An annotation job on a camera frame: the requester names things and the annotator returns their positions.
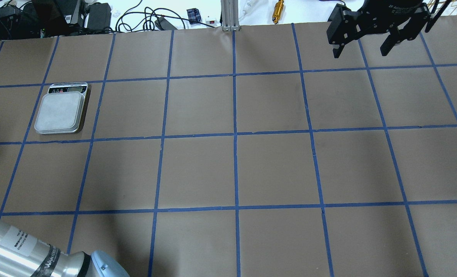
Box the aluminium profile post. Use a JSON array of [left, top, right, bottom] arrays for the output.
[[220, 0, 240, 32]]

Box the white power strip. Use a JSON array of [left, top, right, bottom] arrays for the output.
[[239, 0, 258, 20]]

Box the black cable bundle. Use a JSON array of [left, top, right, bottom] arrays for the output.
[[115, 0, 186, 32]]

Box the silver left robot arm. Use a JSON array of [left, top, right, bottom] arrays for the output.
[[0, 34, 338, 277]]

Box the gold metal cylinder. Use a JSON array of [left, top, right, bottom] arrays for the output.
[[271, 0, 284, 24]]

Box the black power adapter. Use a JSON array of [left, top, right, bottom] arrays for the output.
[[86, 2, 112, 30]]

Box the black electronics pile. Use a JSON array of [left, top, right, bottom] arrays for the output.
[[0, 0, 87, 40]]

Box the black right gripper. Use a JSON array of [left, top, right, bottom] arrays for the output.
[[326, 0, 432, 58]]

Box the digital kitchen scale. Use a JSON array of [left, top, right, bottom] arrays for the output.
[[34, 82, 88, 135]]

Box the small blue box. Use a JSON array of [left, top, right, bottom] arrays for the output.
[[186, 8, 201, 25]]

